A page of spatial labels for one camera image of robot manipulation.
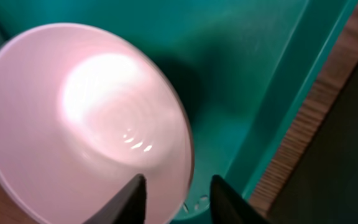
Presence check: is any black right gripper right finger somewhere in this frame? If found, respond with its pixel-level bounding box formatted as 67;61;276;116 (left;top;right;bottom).
209;175;268;224

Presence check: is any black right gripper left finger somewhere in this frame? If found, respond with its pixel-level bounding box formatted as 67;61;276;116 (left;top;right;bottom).
84;174;147;224

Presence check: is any teal plastic tray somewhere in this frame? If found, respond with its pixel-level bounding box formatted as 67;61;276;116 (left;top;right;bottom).
0;0;356;223

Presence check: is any grey dish rack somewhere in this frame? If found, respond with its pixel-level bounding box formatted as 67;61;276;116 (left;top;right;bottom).
267;64;358;224

